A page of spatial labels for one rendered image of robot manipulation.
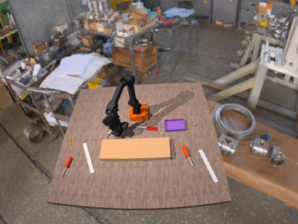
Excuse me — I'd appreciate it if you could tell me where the tan flat panel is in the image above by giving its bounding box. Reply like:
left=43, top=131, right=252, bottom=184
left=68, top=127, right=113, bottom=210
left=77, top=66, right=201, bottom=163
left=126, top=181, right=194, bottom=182
left=100, top=137, right=171, bottom=162

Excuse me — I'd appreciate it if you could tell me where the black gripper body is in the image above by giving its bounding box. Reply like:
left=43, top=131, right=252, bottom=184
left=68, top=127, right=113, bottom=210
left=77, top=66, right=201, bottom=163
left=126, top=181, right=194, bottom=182
left=113, top=116, right=129, bottom=130

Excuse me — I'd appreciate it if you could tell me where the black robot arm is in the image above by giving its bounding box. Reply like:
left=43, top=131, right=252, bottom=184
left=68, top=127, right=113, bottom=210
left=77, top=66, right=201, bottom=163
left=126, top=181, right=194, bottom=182
left=102, top=74, right=142, bottom=131

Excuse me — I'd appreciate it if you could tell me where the white flat strip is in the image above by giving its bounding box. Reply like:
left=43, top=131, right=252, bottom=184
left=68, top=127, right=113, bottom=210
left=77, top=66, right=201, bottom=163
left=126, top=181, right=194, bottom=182
left=83, top=143, right=94, bottom=173
left=199, top=150, right=218, bottom=183

